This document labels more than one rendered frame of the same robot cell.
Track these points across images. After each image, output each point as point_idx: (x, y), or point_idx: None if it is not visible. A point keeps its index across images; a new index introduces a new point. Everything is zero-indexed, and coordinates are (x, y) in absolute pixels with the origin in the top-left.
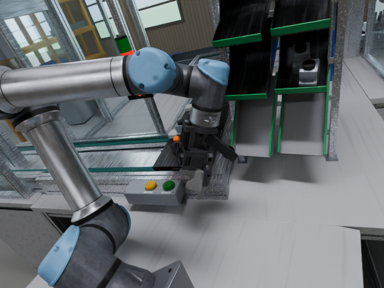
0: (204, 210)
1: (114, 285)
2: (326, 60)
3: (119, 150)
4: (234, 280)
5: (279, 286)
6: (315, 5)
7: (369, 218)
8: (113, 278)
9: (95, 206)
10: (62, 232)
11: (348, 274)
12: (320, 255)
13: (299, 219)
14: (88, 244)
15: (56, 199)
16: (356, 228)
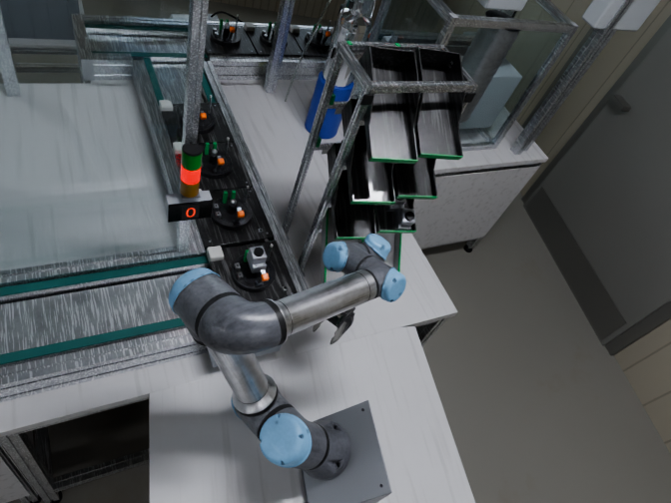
0: (297, 345)
1: (332, 439)
2: (407, 200)
3: (105, 285)
4: (358, 397)
5: (387, 386)
6: (419, 170)
7: (416, 314)
8: (329, 435)
9: (273, 388)
10: (26, 449)
11: (419, 360)
12: (401, 354)
13: (377, 329)
14: (306, 421)
15: (41, 402)
16: (411, 324)
